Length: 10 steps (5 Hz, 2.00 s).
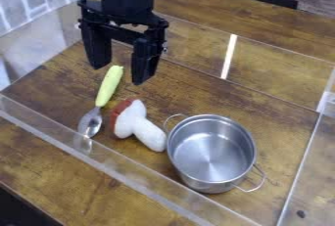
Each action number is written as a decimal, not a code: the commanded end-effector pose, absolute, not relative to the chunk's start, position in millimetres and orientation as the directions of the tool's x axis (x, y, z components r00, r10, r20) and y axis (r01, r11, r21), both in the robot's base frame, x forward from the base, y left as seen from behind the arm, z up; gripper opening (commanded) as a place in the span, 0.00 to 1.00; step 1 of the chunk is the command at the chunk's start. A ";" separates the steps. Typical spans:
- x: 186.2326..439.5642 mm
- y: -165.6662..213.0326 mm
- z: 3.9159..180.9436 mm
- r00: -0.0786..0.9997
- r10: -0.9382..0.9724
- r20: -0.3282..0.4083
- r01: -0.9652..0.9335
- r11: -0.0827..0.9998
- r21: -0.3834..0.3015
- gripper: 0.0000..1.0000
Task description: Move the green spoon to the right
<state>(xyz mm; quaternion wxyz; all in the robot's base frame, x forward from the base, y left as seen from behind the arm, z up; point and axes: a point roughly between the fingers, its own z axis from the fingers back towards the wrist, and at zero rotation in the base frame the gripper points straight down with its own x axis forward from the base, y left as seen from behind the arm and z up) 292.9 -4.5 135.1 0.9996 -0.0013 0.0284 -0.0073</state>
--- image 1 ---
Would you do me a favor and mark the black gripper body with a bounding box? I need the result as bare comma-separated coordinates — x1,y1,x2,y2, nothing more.
78,0,169,40

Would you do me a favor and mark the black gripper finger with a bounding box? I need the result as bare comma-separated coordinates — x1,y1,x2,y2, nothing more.
81,22,112,69
132,37,165,85

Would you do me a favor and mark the green handled metal spoon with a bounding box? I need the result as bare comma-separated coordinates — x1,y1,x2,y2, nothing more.
78,66,124,138

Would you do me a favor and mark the white red plush mushroom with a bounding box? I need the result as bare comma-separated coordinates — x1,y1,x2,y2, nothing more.
111,99,167,152

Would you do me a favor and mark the stainless steel pot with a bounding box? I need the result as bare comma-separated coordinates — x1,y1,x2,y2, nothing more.
164,113,266,194

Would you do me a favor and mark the clear acrylic front barrier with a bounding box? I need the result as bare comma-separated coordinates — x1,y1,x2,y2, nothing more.
0,94,262,226

